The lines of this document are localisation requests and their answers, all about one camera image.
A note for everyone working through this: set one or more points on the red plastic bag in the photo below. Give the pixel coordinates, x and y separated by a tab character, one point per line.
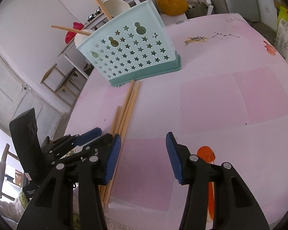
70	35

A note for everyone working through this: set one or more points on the white door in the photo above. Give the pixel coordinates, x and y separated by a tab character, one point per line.
16	97

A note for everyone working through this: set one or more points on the mint green utensil holder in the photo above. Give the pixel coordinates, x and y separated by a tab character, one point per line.
132	46

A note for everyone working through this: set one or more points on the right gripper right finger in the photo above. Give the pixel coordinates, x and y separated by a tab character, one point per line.
235	207

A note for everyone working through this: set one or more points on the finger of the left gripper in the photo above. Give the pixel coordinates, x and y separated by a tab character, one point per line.
88	136
96	144

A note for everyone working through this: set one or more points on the white rice bag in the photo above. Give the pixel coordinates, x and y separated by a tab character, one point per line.
281	43

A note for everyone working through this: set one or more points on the yellow plastic bag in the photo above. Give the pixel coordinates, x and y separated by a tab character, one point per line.
172	7

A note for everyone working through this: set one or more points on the wooden chair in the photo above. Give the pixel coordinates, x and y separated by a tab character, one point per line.
65	84

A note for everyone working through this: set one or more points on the small white ceramic spoon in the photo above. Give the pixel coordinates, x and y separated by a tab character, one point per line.
79	38

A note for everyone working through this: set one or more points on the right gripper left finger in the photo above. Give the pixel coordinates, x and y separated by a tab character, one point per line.
52	204

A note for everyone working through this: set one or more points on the pink patterned tablecloth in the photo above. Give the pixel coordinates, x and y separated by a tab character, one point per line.
227	103

